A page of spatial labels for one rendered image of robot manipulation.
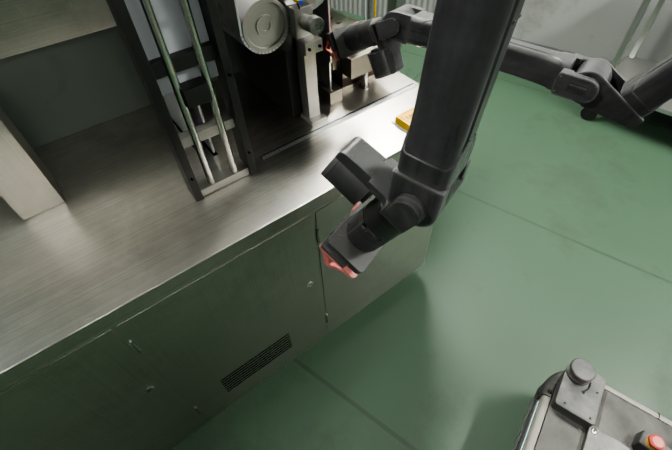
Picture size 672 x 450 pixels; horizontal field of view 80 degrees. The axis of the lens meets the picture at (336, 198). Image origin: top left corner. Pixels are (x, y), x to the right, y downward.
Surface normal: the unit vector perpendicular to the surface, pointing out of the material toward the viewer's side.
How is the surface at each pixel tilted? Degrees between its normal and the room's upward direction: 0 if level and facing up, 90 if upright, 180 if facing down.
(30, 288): 0
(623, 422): 0
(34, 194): 90
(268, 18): 90
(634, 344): 0
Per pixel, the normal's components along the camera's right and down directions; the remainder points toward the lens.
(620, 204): -0.04, -0.68
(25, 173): 0.60, 0.57
